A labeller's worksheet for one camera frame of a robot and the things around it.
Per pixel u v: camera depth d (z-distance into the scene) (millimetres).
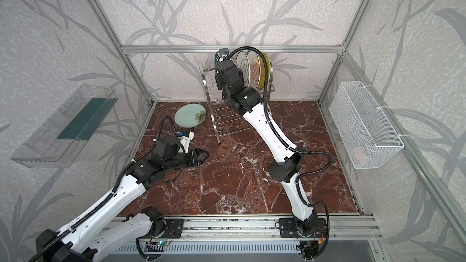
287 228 734
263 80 782
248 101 511
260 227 753
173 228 724
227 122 1046
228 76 500
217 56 770
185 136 680
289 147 501
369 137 608
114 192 463
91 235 418
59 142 654
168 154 579
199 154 671
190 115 1134
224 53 579
